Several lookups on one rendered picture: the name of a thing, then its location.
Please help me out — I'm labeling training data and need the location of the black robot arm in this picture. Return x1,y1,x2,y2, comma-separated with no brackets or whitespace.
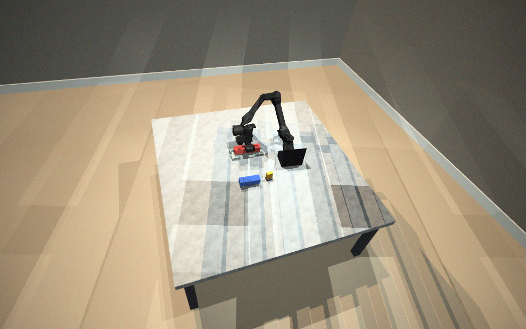
232,91,294,150

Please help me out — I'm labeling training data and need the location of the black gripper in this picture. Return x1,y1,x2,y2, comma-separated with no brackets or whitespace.
244,134,255,153

